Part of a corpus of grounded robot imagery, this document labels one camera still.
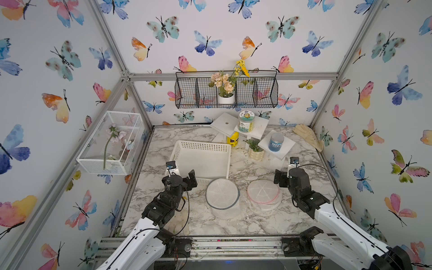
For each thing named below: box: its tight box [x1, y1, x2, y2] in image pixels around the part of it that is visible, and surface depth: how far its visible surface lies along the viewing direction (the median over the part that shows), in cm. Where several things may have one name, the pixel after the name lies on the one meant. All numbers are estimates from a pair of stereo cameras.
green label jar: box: [238, 109, 256, 133], surface depth 85 cm
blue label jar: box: [268, 132, 285, 152], surface depth 86 cm
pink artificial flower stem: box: [102, 123, 127, 170], surface depth 76 cm
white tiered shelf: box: [209, 112, 296, 170], surface depth 93 cm
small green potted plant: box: [242, 138, 265, 161], surface depth 100 cm
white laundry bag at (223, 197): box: [205, 177, 241, 220], surface depth 82 cm
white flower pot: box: [217, 92, 236, 105], surface depth 93 cm
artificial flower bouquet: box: [208, 59, 251, 98], surface depth 84 cm
